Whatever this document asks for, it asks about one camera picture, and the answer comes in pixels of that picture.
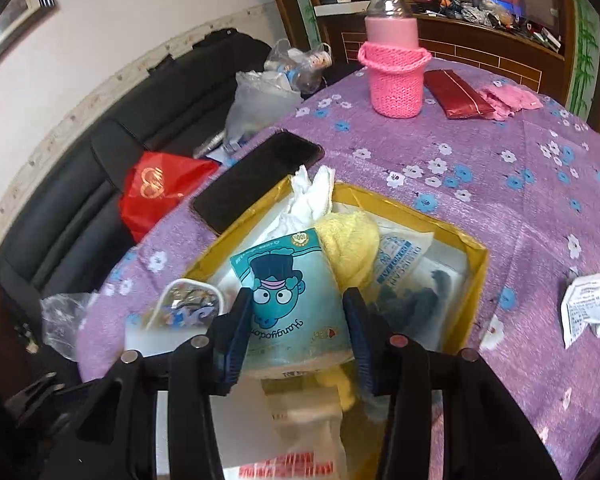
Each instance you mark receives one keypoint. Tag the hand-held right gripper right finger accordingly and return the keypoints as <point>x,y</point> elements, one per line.
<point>360,340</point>

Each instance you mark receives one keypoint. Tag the framed wall picture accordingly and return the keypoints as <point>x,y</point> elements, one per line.
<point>15,15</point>

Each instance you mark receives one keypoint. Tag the glass bottle pink sleeve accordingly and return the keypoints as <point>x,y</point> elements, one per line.
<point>390,25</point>

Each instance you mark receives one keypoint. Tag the plastic bag with bottles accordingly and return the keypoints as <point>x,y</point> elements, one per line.
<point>300,67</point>

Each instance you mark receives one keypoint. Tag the white box on cabinet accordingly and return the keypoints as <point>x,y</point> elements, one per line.
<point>340,9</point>

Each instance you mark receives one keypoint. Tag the red shopping bag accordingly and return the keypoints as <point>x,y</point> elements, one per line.
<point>160,190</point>

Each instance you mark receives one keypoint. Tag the purple floral tablecloth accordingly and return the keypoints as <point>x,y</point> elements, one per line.
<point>505,185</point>

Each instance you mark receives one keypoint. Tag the yellow towel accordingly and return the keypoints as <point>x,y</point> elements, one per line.
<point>350,245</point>

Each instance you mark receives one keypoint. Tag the gold cardboard box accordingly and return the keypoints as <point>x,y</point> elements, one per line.
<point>475,260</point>

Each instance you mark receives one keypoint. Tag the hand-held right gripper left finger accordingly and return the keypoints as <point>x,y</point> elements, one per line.
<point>235,332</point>

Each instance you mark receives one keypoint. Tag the white plastic bag red print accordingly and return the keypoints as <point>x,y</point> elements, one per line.
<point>290,450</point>

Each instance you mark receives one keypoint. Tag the white wet wipe packet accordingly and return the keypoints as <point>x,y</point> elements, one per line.
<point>400,265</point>

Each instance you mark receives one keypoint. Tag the teal cartoon tissue pack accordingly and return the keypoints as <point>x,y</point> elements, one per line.
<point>290,300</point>

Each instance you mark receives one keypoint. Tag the red wallet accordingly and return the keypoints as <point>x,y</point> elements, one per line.
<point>455,95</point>

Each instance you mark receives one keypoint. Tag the dark cloth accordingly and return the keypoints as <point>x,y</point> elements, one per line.
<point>420,310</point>

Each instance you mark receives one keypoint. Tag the pink cloth piece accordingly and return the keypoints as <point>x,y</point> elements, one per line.
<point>510,100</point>

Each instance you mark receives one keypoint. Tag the wooden glass cabinet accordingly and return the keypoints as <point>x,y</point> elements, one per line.
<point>480,45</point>

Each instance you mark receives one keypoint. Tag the large clear plastic bag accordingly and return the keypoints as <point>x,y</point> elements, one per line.
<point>260,105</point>

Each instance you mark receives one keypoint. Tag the white crumpled tissue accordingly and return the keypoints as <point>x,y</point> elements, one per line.
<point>305,200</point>

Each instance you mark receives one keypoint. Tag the black leather sofa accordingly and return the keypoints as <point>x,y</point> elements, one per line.
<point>70,200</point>

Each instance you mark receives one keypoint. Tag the pink knitted bottle holder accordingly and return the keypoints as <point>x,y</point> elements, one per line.
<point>395,85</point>

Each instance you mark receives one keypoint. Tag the small clear plastic bag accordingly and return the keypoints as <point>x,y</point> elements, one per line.
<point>67,320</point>

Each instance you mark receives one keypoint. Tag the black smartphone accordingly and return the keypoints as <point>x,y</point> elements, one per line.
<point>260,180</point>

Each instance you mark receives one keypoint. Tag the white paper receipt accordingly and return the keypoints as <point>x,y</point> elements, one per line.
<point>587,305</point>

